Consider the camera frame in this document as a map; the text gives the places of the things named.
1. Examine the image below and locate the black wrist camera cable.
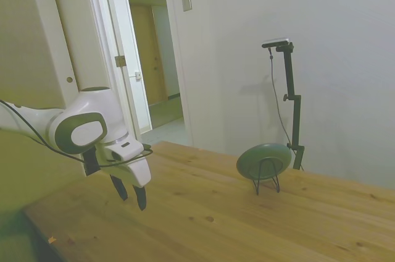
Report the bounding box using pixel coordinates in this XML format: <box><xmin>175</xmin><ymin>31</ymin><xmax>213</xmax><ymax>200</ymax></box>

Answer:
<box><xmin>0</xmin><ymin>99</ymin><xmax>154</xmax><ymax>167</ymax></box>

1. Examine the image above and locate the wooden hallway door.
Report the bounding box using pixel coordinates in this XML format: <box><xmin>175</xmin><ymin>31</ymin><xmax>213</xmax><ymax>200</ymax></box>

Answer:
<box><xmin>129</xmin><ymin>3</ymin><xmax>168</xmax><ymax>106</ymax></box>

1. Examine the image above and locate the white door frame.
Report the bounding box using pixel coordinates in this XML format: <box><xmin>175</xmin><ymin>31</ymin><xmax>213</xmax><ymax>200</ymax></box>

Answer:
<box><xmin>103</xmin><ymin>0</ymin><xmax>194</xmax><ymax>147</ymax></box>

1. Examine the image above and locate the black wire plate stand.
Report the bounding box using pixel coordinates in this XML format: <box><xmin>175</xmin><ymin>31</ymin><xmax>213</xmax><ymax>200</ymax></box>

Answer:
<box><xmin>252</xmin><ymin>156</ymin><xmax>281</xmax><ymax>197</ymax></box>

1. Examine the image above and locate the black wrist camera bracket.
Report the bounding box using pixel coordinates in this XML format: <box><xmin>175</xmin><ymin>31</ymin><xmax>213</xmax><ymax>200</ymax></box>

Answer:
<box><xmin>82</xmin><ymin>147</ymin><xmax>101</xmax><ymax>177</ymax></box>

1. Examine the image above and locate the dark green plate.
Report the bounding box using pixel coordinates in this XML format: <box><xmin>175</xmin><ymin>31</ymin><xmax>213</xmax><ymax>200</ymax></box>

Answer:
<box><xmin>236</xmin><ymin>142</ymin><xmax>293</xmax><ymax>180</ymax></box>

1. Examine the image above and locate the white open door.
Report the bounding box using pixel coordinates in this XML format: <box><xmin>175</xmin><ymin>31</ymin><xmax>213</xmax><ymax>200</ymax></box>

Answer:
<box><xmin>24</xmin><ymin>0</ymin><xmax>124</xmax><ymax>111</ymax></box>

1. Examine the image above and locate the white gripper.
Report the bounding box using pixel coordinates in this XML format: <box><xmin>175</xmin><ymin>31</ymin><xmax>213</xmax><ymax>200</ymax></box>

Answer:
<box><xmin>106</xmin><ymin>156</ymin><xmax>152</xmax><ymax>212</ymax></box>

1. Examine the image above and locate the black camera stand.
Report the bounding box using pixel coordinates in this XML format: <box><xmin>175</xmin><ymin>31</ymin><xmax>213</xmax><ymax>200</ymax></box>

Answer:
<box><xmin>275</xmin><ymin>43</ymin><xmax>306</xmax><ymax>171</ymax></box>

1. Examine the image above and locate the grey exterior camera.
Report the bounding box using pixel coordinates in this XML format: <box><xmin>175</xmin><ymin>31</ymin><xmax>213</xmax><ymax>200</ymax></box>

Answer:
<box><xmin>261</xmin><ymin>37</ymin><xmax>292</xmax><ymax>49</ymax></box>

